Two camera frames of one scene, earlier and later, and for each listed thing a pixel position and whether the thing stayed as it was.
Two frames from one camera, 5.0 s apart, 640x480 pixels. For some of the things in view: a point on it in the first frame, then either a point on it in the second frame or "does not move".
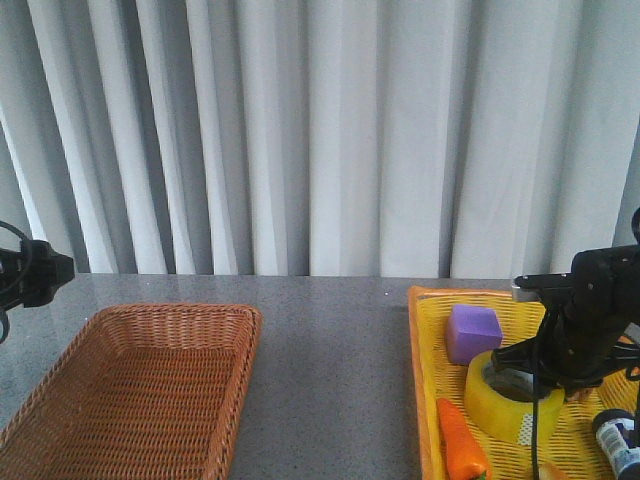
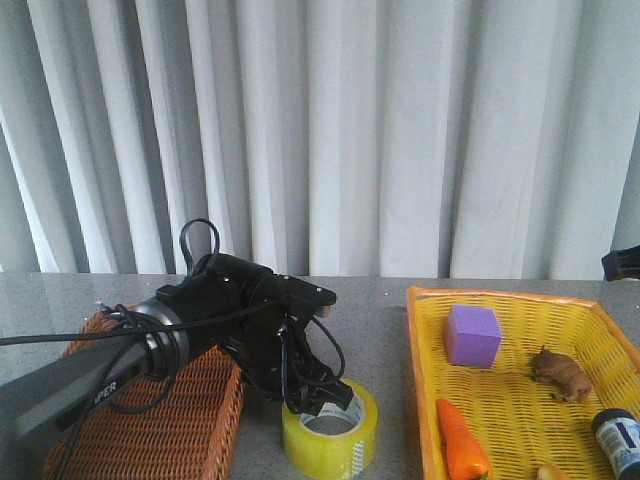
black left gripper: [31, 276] to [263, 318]
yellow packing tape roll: [510, 419] to [334, 457]
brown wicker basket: [140, 392] does not move
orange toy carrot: [468, 460] does not move
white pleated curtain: [324, 138] does not move
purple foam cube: [471, 331] does not move
